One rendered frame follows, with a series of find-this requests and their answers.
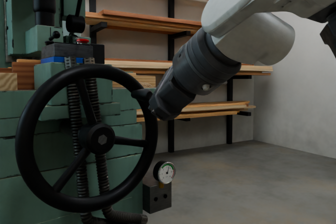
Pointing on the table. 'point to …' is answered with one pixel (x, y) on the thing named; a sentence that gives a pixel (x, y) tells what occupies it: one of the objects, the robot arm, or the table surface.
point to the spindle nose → (44, 2)
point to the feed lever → (78, 21)
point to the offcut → (8, 81)
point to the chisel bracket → (40, 38)
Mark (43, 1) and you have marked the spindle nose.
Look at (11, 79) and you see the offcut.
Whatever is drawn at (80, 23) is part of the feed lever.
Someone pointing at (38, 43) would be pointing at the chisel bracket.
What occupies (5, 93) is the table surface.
